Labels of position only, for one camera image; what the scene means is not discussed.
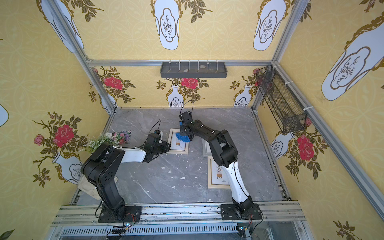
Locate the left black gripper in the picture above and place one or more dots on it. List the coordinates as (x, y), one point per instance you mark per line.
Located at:
(163, 145)

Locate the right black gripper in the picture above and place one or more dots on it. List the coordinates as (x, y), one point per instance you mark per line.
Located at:
(185, 128)

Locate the blue microfiber cloth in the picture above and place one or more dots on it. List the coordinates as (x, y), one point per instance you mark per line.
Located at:
(180, 136)

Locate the beige picture frame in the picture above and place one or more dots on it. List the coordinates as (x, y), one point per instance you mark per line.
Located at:
(216, 177)
(177, 146)

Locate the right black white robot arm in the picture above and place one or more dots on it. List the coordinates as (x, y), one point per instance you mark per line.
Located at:
(225, 154)

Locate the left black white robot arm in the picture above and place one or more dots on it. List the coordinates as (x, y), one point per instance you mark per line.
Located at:
(101, 167)

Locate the floral patterned box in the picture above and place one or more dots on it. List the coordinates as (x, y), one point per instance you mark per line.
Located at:
(122, 137)

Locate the potted green plant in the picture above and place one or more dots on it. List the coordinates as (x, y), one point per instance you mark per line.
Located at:
(92, 145)

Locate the beige work glove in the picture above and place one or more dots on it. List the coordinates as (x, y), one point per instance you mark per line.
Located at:
(85, 186)

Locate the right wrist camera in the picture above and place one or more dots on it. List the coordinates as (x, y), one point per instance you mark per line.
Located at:
(186, 118)

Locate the grey-green picture frame middle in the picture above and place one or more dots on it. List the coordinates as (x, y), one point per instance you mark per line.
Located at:
(206, 149)

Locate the grey wall shelf tray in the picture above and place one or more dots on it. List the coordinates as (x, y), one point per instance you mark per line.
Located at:
(194, 69)

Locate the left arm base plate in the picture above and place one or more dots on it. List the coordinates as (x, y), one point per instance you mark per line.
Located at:
(125, 214)

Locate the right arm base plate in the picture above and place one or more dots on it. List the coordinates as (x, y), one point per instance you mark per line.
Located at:
(232, 212)

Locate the black wire mesh basket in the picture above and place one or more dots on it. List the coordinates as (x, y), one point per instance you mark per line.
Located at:
(286, 109)

